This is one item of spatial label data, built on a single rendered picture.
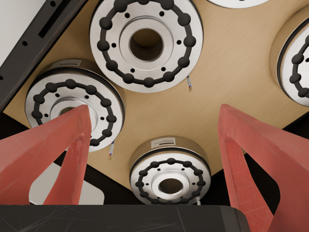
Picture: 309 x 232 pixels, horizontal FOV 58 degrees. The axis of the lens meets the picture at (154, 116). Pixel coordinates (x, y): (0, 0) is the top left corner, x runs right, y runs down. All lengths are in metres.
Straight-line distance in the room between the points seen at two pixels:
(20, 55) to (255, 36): 0.21
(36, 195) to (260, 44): 0.28
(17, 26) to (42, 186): 0.24
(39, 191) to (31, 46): 0.18
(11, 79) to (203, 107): 0.20
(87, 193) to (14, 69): 0.20
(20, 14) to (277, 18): 0.33
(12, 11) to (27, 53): 0.26
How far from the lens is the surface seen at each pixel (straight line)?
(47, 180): 0.34
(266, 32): 0.31
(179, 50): 0.26
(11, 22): 0.46
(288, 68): 0.29
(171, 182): 0.38
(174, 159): 0.34
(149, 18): 0.24
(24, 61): 0.21
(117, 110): 0.29
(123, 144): 0.36
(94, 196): 0.37
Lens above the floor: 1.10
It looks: 56 degrees down
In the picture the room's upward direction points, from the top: 179 degrees clockwise
